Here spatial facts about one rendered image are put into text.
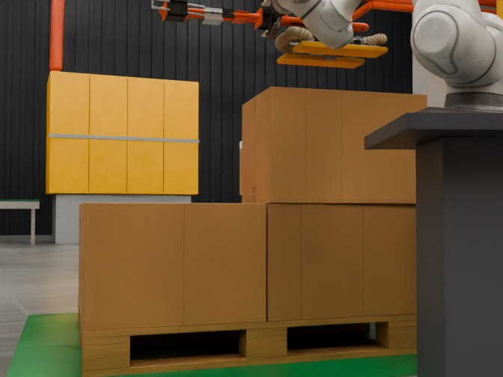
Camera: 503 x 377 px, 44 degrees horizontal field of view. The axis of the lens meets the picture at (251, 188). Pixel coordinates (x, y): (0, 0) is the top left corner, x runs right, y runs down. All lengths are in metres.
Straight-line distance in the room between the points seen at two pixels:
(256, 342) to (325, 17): 1.09
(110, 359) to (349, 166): 1.03
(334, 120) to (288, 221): 0.39
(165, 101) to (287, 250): 7.67
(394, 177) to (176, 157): 7.50
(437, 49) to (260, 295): 1.03
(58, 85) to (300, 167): 7.55
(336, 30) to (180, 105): 7.75
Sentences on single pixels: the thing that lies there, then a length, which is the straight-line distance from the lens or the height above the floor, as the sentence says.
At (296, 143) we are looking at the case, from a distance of 2.17.
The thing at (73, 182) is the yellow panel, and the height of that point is 0.88.
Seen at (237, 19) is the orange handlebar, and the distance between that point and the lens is 2.37.
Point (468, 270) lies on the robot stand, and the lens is 1.67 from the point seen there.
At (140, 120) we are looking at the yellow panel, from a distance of 9.57.
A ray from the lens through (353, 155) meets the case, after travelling 2.24.
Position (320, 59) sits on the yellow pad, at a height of 1.11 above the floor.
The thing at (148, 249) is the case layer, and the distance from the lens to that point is 2.04.
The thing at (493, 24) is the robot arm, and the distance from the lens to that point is 1.79.
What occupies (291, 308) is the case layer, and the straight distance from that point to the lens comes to 2.18.
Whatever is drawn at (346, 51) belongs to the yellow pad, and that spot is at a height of 1.10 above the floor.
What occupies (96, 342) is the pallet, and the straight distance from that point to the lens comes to 2.07.
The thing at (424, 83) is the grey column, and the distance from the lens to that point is 3.83.
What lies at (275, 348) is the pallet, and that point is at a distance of 2.19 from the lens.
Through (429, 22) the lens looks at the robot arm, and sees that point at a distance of 1.56.
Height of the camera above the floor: 0.53
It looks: 2 degrees up
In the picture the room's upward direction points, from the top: straight up
